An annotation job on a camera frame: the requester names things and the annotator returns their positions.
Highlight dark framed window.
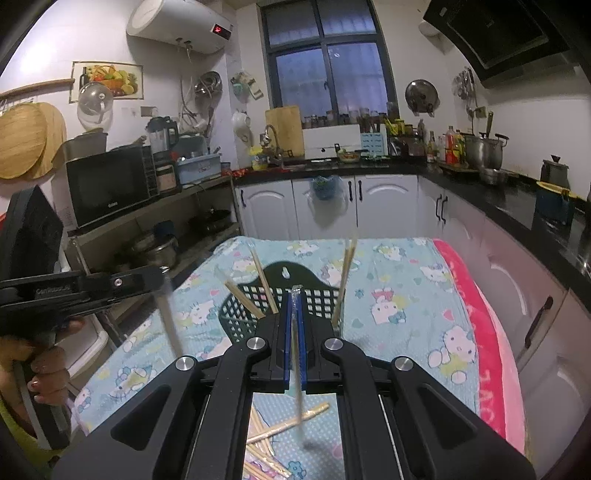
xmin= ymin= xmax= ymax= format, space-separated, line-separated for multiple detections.
xmin=259 ymin=0 xmax=399 ymax=128

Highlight hanging small steel utensils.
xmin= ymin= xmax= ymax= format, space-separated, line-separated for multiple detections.
xmin=452 ymin=67 xmax=476 ymax=119

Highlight fruit wall poster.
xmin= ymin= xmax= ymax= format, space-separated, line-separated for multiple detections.
xmin=70 ymin=61 xmax=144 ymax=103

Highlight blue pot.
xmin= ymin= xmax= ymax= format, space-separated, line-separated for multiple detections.
xmin=536 ymin=181 xmax=578 ymax=223

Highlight wooden cutting board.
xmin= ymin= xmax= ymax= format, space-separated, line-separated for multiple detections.
xmin=264 ymin=105 xmax=305 ymax=160

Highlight black range hood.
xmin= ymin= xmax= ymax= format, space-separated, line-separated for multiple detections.
xmin=422 ymin=0 xmax=574 ymax=85

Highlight steel cooking pot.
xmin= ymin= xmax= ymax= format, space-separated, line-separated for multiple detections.
xmin=131 ymin=233 xmax=179 ymax=269

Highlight pink blanket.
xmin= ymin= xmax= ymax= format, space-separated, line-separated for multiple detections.
xmin=431 ymin=237 xmax=527 ymax=455

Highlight group of wooden chopsticks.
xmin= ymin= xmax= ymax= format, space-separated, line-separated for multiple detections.
xmin=244 ymin=401 xmax=331 ymax=480

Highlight black microwave oven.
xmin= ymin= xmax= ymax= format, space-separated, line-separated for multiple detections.
xmin=65 ymin=145 xmax=160 ymax=230

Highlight wooden rolling pin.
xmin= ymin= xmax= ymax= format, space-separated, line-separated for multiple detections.
xmin=0 ymin=78 xmax=75 ymax=99

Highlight light blue utensil holder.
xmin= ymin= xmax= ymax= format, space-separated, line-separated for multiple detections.
xmin=359 ymin=131 xmax=387 ymax=158

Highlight steel pot lid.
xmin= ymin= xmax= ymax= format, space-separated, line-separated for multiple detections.
xmin=405 ymin=79 xmax=440 ymax=116

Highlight steel faucet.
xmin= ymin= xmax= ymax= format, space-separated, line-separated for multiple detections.
xmin=259 ymin=124 xmax=294 ymax=169

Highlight white plastic drawer unit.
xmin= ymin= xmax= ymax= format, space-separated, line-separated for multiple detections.
xmin=55 ymin=305 xmax=112 ymax=384

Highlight hanging steel colander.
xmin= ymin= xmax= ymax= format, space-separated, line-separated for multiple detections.
xmin=194 ymin=71 xmax=223 ymax=98

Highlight grey plastic container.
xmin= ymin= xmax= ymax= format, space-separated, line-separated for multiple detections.
xmin=62 ymin=131 xmax=110 ymax=162

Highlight wooden chopstick pair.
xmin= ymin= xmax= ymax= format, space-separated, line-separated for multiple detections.
xmin=288 ymin=284 xmax=315 ymax=451
xmin=215 ymin=265 xmax=267 ymax=320
xmin=338 ymin=237 xmax=350 ymax=298
xmin=331 ymin=239 xmax=359 ymax=331
xmin=154 ymin=270 xmax=185 ymax=361
xmin=250 ymin=248 xmax=279 ymax=315

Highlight row of condiment bottles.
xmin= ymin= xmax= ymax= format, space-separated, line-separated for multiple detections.
xmin=416 ymin=119 xmax=467 ymax=166

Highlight glass pot lid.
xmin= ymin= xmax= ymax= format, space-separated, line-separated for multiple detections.
xmin=77 ymin=82 xmax=115 ymax=130

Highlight black wok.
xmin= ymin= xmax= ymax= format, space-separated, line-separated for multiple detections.
xmin=189 ymin=209 xmax=232 ymax=232

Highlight black kitchen countertop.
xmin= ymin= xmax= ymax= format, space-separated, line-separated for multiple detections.
xmin=233 ymin=161 xmax=591 ymax=282

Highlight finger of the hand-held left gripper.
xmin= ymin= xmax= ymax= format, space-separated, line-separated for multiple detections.
xmin=91 ymin=266 xmax=170 ymax=308

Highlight cartoon cat printed blanket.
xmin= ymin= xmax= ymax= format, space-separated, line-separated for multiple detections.
xmin=74 ymin=235 xmax=484 ymax=480

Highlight person's left hand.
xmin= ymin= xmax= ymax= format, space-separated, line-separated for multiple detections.
xmin=0 ymin=318 xmax=87 ymax=407

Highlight metal shelf rack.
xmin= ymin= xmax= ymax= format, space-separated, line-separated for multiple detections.
xmin=65 ymin=174 xmax=243 ymax=296

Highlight green plastic utensil basket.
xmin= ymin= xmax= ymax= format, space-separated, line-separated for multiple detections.
xmin=218 ymin=262 xmax=345 ymax=344

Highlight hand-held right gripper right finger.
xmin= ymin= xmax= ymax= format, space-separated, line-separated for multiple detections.
xmin=298 ymin=292 xmax=539 ymax=480

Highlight hanging white green kitchen tools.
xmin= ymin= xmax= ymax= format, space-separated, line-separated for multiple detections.
xmin=231 ymin=71 xmax=265 ymax=103

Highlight row of spice jars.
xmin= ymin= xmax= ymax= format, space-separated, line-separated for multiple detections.
xmin=302 ymin=107 xmax=400 ymax=129

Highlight white water heater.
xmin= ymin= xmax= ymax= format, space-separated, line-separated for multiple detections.
xmin=126 ymin=0 xmax=234 ymax=55

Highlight steel stock pot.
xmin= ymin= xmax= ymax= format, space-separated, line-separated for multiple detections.
xmin=463 ymin=113 xmax=509 ymax=169

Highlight person's yellow shirt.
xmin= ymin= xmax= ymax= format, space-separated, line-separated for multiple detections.
xmin=0 ymin=401 xmax=52 ymax=480

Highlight black blender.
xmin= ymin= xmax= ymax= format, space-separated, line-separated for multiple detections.
xmin=147 ymin=116 xmax=182 ymax=195

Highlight round bamboo tray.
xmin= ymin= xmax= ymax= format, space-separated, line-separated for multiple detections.
xmin=28 ymin=102 xmax=68 ymax=179
xmin=0 ymin=102 xmax=49 ymax=180

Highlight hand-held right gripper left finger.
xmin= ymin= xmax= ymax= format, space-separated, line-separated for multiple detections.
xmin=51 ymin=291 xmax=297 ymax=480

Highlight blue plastic dish basin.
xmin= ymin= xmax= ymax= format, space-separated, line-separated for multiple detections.
xmin=177 ymin=154 xmax=223 ymax=185

